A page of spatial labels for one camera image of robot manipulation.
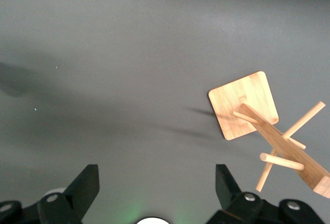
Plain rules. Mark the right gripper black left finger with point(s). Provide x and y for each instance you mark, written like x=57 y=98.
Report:
x=80 y=193

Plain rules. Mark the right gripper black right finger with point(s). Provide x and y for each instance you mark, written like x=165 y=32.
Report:
x=232 y=206

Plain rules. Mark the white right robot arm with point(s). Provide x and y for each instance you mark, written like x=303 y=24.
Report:
x=152 y=221

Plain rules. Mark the wooden cup rack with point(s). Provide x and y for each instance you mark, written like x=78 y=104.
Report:
x=242 y=97

